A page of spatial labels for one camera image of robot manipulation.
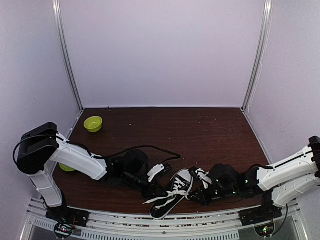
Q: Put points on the black white canvas sneaker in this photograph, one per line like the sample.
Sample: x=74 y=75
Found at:
x=179 y=187

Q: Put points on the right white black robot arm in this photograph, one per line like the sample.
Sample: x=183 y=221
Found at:
x=279 y=183

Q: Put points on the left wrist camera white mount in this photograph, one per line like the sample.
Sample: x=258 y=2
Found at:
x=159 y=170

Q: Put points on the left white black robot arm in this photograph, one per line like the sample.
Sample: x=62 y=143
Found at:
x=45 y=144

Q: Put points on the left round led controller board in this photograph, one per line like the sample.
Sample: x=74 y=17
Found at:
x=63 y=231

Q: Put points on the right round led controller board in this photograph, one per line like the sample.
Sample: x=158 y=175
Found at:
x=265 y=230

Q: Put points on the round led controller board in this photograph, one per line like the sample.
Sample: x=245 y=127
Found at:
x=63 y=231
x=265 y=230

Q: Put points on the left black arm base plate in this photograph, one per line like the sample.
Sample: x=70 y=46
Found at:
x=70 y=216

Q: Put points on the left aluminium frame post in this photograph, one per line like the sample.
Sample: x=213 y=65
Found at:
x=65 y=53

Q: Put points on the green plastic plate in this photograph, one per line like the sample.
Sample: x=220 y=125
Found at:
x=66 y=168

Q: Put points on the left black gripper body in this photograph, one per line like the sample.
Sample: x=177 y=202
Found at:
x=131 y=179

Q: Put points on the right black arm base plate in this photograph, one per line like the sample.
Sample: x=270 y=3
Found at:
x=258 y=215

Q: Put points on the green plastic bowl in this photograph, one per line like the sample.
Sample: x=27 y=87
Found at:
x=93 y=124

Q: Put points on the aluminium frame post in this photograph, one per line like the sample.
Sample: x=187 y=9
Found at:
x=65 y=53
x=261 y=47

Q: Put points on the aluminium front rail frame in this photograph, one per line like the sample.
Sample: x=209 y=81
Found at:
x=111 y=219

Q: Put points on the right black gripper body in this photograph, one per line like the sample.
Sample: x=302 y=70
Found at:
x=226 y=193

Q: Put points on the right aluminium frame post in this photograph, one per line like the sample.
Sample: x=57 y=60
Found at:
x=261 y=47

